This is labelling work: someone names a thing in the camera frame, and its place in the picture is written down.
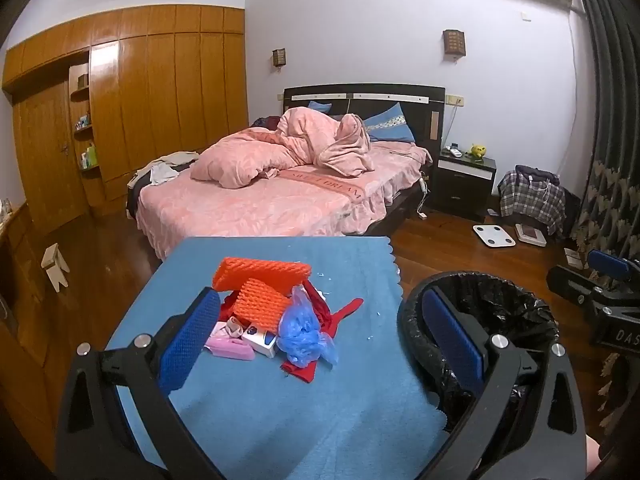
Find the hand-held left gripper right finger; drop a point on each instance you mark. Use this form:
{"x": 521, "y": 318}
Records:
{"x": 452, "y": 340}

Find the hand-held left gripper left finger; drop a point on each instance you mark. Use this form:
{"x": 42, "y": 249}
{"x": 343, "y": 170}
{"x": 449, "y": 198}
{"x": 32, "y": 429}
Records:
{"x": 192, "y": 340}

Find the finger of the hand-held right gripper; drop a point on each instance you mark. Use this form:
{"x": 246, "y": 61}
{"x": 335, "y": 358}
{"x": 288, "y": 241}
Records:
{"x": 570, "y": 285}
{"x": 607, "y": 264}

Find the trash bin with black bag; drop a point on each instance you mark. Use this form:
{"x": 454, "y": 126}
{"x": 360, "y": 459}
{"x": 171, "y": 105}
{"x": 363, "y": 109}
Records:
{"x": 505, "y": 302}

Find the small white box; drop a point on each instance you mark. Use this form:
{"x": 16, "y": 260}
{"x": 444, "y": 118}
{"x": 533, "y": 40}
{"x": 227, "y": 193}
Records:
{"x": 262, "y": 342}

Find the small orange foam net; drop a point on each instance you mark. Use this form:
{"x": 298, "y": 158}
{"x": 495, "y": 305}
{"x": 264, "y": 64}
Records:
{"x": 260, "y": 305}

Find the large orange foam net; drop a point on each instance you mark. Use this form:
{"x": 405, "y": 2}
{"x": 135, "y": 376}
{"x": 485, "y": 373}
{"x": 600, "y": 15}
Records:
{"x": 260, "y": 270}

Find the blue plastic bag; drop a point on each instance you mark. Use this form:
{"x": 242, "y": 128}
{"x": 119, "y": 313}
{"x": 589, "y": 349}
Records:
{"x": 302, "y": 335}

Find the red cloth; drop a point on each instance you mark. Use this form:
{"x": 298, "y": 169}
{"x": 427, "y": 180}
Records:
{"x": 346, "y": 311}

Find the small white floor item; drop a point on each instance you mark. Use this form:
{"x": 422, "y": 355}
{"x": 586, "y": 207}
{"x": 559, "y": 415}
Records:
{"x": 573, "y": 257}

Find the scale with dark panel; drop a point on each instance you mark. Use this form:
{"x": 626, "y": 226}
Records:
{"x": 531, "y": 235}

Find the white square bathroom scale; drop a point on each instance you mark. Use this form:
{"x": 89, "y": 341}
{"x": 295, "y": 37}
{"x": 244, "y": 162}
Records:
{"x": 494, "y": 235}

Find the plaid cloth on chair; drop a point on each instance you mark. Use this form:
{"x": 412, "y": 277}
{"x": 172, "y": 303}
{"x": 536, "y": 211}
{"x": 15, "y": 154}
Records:
{"x": 532, "y": 200}

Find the blue table cloth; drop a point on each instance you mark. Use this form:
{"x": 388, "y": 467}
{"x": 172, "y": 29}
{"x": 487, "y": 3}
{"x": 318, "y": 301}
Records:
{"x": 300, "y": 410}

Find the dark patterned curtain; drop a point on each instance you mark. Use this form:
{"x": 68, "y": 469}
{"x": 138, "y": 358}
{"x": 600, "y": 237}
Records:
{"x": 615, "y": 135}

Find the bed with dark headboard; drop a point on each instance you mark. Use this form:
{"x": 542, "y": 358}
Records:
{"x": 260, "y": 210}

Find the dark nightstand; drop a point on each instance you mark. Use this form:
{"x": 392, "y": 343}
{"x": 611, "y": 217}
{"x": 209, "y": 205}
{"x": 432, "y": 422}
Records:
{"x": 462, "y": 185}

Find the white power strip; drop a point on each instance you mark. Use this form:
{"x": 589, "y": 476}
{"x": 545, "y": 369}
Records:
{"x": 425, "y": 187}

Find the small wooden stool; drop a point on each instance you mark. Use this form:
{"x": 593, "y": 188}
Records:
{"x": 54, "y": 262}

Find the yellow plush toy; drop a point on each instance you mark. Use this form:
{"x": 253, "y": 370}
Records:
{"x": 477, "y": 151}

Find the pile of clothes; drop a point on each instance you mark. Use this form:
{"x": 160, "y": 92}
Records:
{"x": 162, "y": 170}

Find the remote control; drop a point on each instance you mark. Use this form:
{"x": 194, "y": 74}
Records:
{"x": 455, "y": 150}

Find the large blue pillow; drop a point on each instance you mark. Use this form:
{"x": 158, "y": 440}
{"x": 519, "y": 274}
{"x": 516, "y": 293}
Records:
{"x": 392, "y": 125}

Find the pink quilt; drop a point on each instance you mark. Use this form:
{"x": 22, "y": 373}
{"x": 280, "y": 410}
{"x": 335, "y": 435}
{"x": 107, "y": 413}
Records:
{"x": 300, "y": 140}

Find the wooden wardrobe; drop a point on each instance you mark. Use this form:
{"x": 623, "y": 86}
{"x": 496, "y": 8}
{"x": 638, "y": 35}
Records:
{"x": 150, "y": 90}

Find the small blue pillow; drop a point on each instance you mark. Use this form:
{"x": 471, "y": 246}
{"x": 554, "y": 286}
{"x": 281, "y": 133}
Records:
{"x": 320, "y": 107}

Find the wall socket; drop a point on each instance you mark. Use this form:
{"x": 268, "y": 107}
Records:
{"x": 453, "y": 100}

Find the large wall lamp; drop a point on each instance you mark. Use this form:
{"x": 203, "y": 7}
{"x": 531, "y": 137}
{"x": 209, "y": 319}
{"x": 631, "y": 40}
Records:
{"x": 454, "y": 42}

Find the small wall lamp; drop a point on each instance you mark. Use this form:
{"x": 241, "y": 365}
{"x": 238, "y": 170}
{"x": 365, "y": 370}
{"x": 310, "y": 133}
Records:
{"x": 279, "y": 57}

